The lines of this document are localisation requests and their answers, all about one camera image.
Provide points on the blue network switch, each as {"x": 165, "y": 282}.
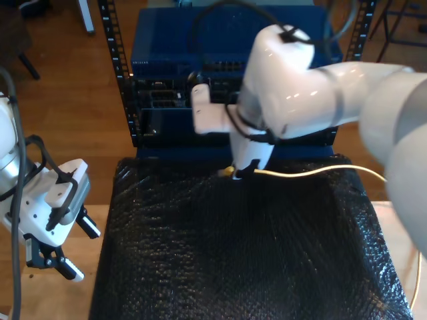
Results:
{"x": 160, "y": 36}

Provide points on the black rack post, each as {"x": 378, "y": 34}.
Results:
{"x": 111, "y": 33}
{"x": 362, "y": 30}

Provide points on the white table leg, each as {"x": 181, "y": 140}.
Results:
{"x": 86, "y": 16}

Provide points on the dark shoe white sole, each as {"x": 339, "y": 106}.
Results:
{"x": 33, "y": 4}

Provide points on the black bubble mat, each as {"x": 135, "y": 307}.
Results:
{"x": 233, "y": 250}

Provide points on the blue rack base plate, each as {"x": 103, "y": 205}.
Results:
{"x": 173, "y": 153}

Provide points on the dark metal chair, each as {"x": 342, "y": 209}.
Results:
{"x": 407, "y": 42}

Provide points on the black rack server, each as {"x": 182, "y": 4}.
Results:
{"x": 160, "y": 96}

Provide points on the black rack shelf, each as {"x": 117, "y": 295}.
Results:
{"x": 173, "y": 126}

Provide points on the dark brown chair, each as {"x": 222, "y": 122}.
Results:
{"x": 13, "y": 33}

